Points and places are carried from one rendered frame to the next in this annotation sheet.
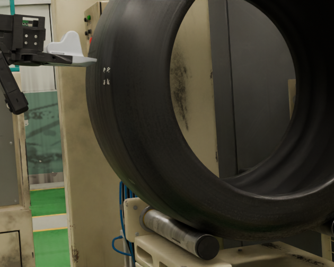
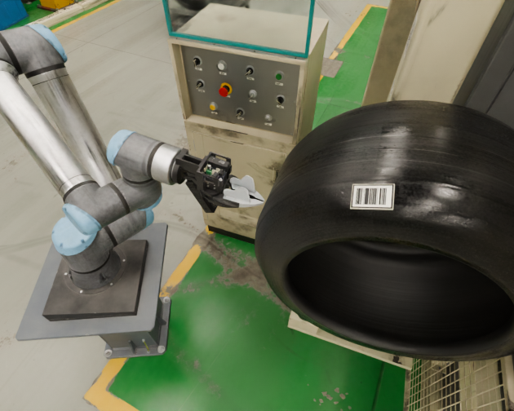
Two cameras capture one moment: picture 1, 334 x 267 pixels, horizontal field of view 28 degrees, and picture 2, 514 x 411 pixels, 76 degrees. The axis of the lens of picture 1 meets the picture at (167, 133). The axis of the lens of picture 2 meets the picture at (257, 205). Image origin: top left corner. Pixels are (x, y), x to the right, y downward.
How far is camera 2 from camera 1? 1.04 m
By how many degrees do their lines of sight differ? 57
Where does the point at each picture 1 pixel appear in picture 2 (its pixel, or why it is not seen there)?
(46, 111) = not seen: outside the picture
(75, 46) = (244, 196)
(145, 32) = (272, 242)
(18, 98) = (206, 207)
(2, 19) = (192, 166)
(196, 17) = not seen: hidden behind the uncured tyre
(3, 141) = (290, 99)
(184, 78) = not seen: hidden behind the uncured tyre
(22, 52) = (203, 192)
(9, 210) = (284, 140)
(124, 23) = (265, 220)
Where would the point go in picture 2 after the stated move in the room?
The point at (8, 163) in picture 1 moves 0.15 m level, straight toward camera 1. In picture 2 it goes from (290, 112) to (277, 133)
